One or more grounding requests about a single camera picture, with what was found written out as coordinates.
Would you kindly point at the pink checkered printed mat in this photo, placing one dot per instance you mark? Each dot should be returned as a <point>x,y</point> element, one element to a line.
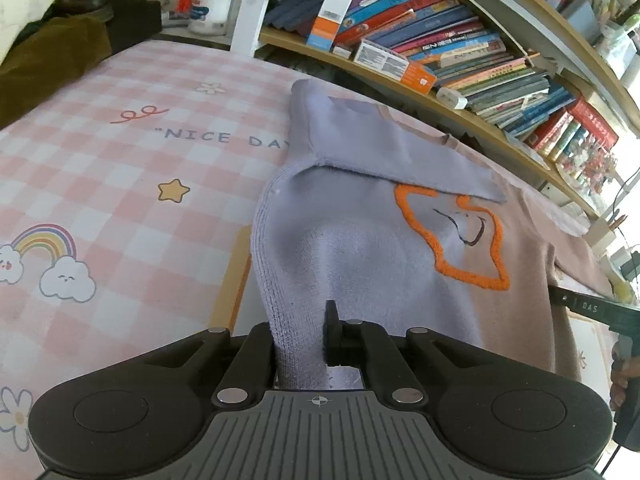
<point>125,185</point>

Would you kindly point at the white blue orange carton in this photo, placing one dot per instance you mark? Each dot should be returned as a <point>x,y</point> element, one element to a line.
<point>332,10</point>

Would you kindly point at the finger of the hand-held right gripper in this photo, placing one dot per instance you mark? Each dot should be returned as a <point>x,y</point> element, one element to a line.
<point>580,305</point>

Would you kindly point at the white charger plug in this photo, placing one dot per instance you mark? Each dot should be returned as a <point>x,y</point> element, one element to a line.
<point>451,98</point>

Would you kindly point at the wooden bookshelf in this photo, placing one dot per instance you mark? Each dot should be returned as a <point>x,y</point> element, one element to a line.
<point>500,125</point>

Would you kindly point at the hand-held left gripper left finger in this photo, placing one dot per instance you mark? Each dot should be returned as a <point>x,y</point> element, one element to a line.
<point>247,360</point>

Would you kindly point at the row of books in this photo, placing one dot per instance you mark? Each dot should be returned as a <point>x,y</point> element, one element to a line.
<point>450,45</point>

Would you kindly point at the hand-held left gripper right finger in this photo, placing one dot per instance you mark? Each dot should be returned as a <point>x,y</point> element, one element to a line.
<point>332,332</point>

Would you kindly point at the olive brown cloth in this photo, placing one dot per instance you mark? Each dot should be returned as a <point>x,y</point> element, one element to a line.
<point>45,70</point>

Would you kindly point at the group of small colourful figurines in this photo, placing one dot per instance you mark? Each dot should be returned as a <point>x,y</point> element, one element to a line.
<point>590,172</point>

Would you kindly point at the white shelf frame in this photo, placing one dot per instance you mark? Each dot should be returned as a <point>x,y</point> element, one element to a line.
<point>250,5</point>

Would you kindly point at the white jar with green lid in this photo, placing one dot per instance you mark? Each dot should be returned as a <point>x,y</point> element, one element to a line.
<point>212,10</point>

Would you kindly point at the beige pen holder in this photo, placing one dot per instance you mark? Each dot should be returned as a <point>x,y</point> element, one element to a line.
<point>601,234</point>

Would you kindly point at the white printed pillow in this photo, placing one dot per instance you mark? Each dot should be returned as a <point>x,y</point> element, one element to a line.
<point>22,5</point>

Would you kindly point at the lavender and tan sweater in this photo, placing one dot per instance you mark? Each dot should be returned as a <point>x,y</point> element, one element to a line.
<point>350,260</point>

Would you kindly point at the white and orange box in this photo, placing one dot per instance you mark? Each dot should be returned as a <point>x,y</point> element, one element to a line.
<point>395,65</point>

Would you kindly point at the person's right hand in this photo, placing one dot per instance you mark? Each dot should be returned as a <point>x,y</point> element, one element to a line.
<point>620,380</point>

